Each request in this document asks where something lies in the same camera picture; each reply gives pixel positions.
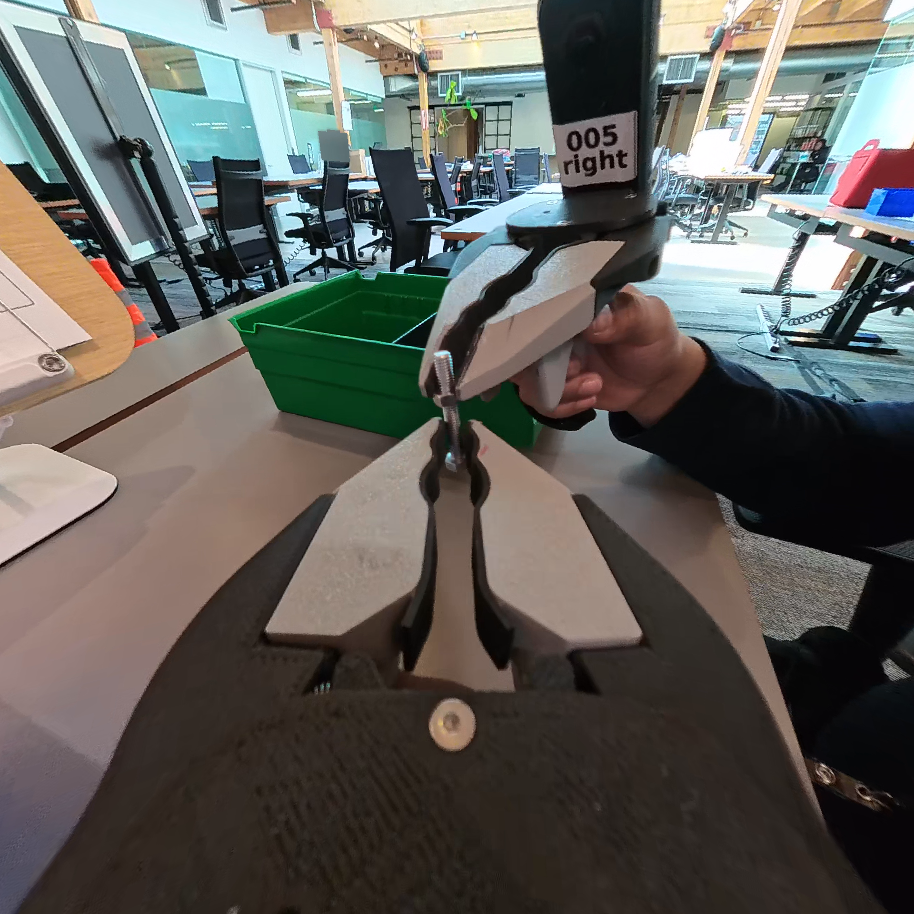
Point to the grey standing desk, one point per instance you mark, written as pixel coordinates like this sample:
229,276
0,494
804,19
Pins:
807,207

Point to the person's right hand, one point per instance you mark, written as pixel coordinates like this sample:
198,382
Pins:
642,357

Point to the group of black office chairs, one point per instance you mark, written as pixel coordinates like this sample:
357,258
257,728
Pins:
243,214

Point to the orange traffic cone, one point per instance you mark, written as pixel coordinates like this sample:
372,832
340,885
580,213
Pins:
136,321

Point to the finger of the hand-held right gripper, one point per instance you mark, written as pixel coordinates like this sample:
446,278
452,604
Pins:
464,285
550,307

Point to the silver hex bolt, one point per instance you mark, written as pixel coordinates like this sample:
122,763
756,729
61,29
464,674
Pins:
448,428

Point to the blue plastic bin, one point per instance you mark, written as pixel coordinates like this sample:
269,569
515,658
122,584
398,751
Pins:
892,201

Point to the wooden display board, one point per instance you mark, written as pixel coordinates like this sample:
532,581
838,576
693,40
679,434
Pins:
71,271

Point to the green plastic bin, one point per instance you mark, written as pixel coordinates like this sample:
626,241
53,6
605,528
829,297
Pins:
321,378

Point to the white framed grey panel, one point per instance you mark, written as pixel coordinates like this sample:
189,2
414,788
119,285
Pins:
86,143

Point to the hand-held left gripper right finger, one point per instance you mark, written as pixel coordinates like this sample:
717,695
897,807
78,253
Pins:
564,564

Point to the printed instruction sheet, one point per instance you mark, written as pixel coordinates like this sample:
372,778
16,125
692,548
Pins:
36,335

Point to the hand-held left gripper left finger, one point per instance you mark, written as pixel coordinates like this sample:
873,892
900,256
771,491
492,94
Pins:
357,557

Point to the grey office table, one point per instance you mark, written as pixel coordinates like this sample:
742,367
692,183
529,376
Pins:
485,218

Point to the person's right forearm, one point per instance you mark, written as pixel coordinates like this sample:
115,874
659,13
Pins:
785,457

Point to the person's dark clothing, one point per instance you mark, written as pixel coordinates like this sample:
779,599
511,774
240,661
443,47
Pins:
871,750

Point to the silver hex nut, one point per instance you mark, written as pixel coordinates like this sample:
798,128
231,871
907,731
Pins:
444,395

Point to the hanging green plant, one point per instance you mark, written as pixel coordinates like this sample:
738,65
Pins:
451,93

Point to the red plastic bin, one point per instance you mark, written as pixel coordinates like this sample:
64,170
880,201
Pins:
878,175

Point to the black bin divider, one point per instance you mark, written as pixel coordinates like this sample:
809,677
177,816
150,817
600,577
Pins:
418,332

